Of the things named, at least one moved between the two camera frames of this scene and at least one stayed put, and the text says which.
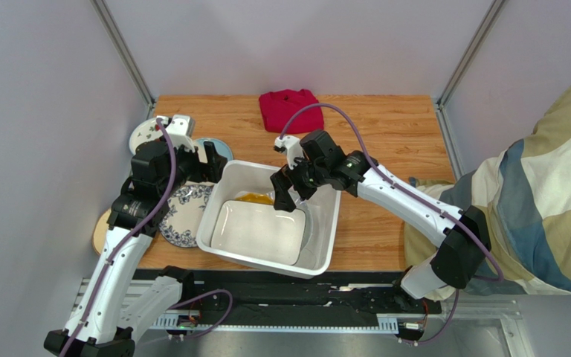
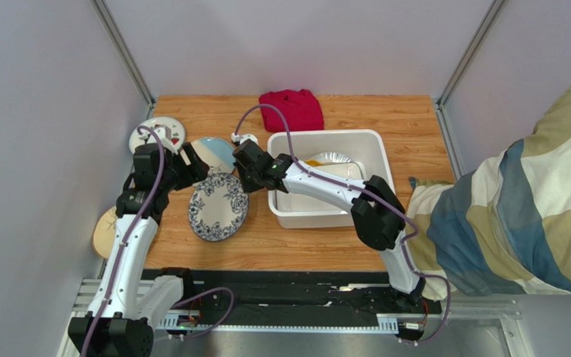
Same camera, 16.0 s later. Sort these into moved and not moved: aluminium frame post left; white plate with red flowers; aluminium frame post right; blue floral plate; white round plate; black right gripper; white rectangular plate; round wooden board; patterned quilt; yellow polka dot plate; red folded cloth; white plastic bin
Moved: blue floral plate; yellow polka dot plate; white plastic bin; white rectangular plate; black right gripper; white round plate
Not moved: patterned quilt; aluminium frame post left; white plate with red flowers; round wooden board; aluminium frame post right; red folded cloth
